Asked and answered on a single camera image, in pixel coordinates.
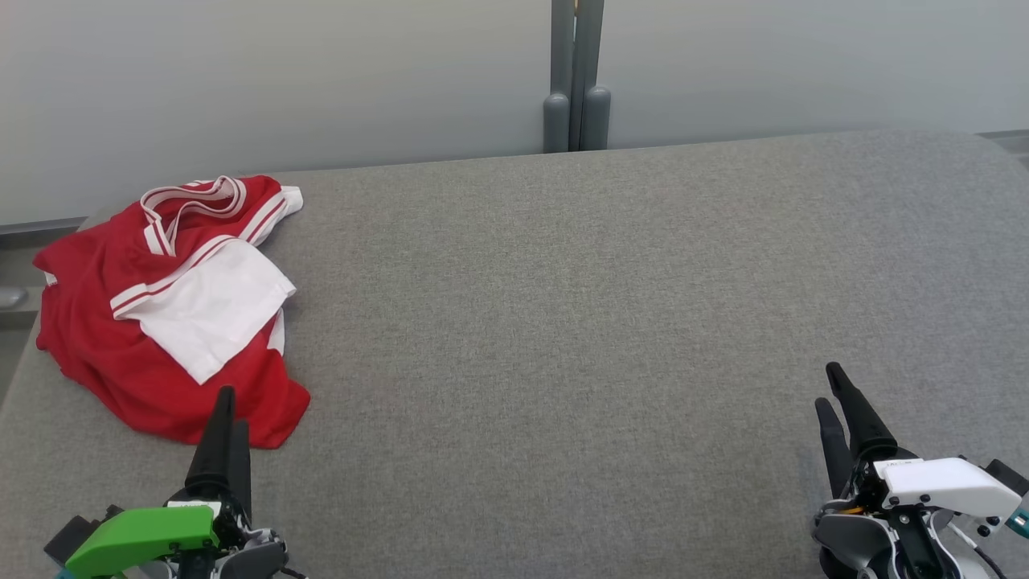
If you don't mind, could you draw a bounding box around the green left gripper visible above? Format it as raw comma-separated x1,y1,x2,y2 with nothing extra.
56,386,289,579

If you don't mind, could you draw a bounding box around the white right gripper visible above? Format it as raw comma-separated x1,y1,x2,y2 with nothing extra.
814,362,1022,579

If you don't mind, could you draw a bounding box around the red white jersey shirt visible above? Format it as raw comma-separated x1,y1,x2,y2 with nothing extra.
32,175,312,450

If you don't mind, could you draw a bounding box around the grey partition post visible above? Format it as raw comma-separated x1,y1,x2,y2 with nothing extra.
543,0,612,154

